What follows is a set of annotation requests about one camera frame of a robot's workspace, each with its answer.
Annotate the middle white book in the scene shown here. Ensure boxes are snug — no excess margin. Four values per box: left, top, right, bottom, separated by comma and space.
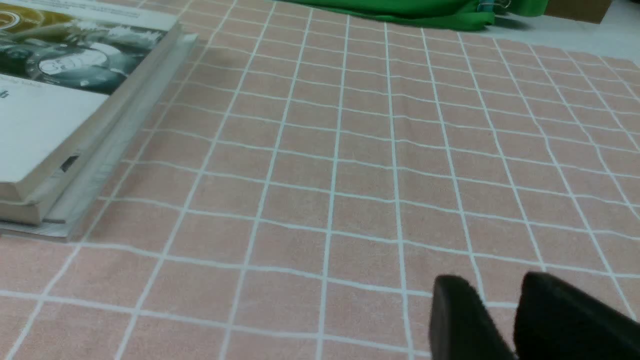
1, 27, 185, 226

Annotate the top white car-cover book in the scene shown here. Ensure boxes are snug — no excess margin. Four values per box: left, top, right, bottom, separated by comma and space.
1, 0, 181, 203

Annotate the pink checkered tablecloth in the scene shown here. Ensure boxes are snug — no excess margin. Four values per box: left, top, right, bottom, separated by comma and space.
1, 0, 639, 360

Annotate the bottom white book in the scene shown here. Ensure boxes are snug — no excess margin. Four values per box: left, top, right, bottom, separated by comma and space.
1, 33, 198, 242

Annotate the green backdrop cloth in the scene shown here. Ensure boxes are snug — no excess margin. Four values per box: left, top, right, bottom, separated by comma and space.
294, 0, 548, 32

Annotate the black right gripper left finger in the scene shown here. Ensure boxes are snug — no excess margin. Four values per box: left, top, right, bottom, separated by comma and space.
429, 275, 515, 360

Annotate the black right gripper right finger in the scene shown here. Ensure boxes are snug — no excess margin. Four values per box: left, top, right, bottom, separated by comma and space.
514, 271, 640, 360

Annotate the brown cardboard box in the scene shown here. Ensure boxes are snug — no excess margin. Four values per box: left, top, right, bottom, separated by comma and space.
544, 0, 613, 24

